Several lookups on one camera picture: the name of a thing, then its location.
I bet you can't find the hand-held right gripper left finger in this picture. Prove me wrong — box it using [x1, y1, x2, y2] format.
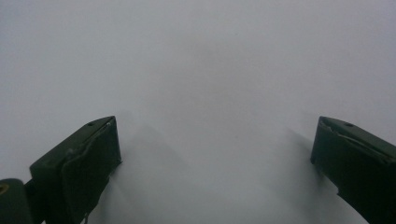
[29, 115, 122, 224]

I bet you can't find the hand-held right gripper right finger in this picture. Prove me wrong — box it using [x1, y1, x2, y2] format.
[309, 116, 396, 224]

